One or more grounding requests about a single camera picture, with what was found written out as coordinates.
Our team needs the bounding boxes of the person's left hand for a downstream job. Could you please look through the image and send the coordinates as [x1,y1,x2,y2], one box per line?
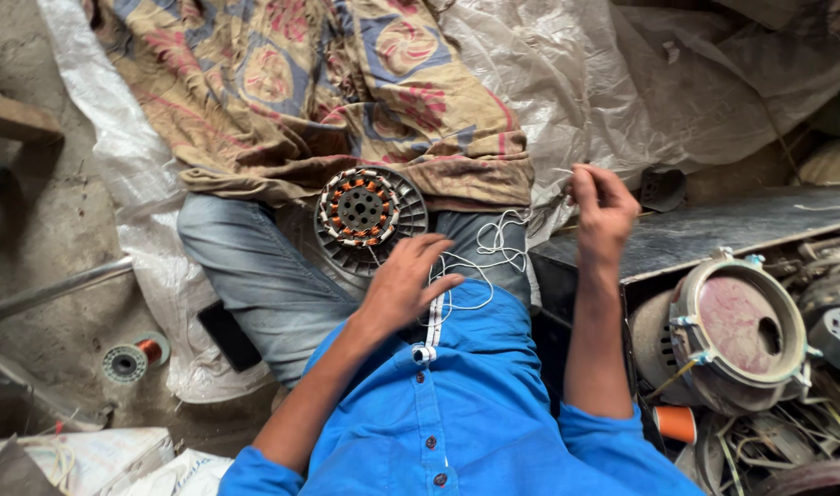
[361,233,466,339]

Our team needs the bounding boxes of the person's right hand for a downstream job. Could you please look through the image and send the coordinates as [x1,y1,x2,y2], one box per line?
[569,163,642,269]

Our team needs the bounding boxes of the white string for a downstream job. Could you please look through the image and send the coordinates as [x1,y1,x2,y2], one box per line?
[418,167,576,329]

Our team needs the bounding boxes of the black plastic piece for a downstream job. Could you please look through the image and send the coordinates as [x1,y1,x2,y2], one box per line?
[639,167,688,214]

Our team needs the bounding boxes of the fan stator with copper windings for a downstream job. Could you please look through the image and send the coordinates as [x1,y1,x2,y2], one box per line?
[314,165,429,278]

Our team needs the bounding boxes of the dark flat board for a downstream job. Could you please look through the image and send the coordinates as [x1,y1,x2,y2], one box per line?
[529,185,840,287]

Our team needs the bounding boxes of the grey jeans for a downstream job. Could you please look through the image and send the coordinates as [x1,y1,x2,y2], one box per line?
[176,192,532,388]

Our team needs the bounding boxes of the translucent woven plastic sheet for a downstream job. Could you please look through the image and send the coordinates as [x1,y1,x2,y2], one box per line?
[37,0,840,405]

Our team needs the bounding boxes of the blue buttoned shirt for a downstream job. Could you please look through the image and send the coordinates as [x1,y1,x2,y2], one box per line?
[217,278,707,496]

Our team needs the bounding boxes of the round metal motor housing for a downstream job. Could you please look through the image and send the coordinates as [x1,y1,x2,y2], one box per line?
[629,247,824,418]

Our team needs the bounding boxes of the black phone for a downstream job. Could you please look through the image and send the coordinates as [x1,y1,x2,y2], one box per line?
[197,299,264,373]

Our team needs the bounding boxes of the orange thread spool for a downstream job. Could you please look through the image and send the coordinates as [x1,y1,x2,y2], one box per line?
[652,404,698,446]

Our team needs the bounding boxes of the patterned beige cloth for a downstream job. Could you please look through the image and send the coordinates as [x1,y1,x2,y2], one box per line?
[82,0,535,212]

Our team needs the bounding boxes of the grey ribbed motor cover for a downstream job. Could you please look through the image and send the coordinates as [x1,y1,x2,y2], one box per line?
[807,306,840,381]

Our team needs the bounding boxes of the heap of motor parts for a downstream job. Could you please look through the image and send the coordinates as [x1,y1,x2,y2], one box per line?
[626,231,840,496]

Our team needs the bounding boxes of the white printed sack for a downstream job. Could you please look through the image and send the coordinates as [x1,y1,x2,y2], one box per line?
[0,427,177,496]
[115,448,235,496]

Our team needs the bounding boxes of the metal pipe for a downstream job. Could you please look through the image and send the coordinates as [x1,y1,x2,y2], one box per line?
[0,255,135,329]

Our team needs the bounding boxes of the metal angle bar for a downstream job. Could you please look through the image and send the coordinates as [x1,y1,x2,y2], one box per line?
[0,340,115,433]

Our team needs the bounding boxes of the wooden stool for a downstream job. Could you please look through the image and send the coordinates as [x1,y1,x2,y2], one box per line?
[0,65,64,146]

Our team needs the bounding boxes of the copper wire spool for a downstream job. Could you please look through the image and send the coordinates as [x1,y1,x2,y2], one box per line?
[101,331,172,385]

